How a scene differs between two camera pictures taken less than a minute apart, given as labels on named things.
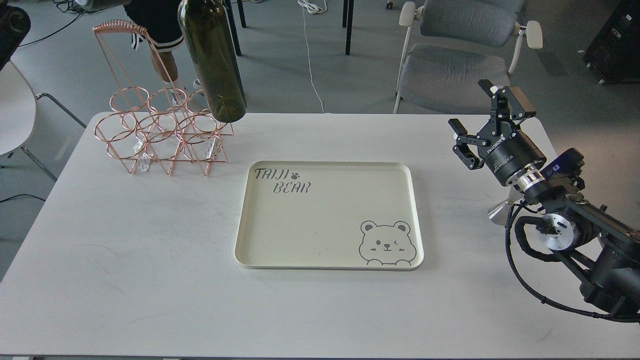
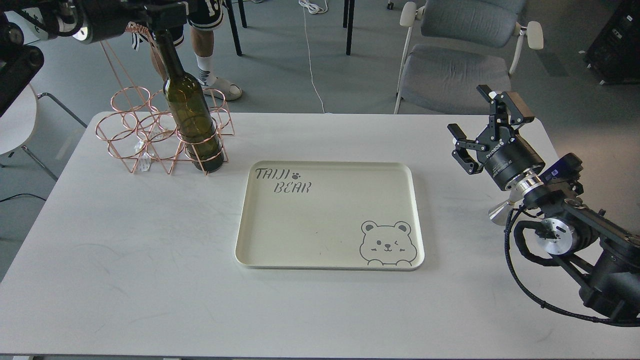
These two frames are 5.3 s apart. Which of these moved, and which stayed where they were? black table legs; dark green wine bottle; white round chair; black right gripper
Moved: dark green wine bottle
Stayed: white round chair; black right gripper; black table legs
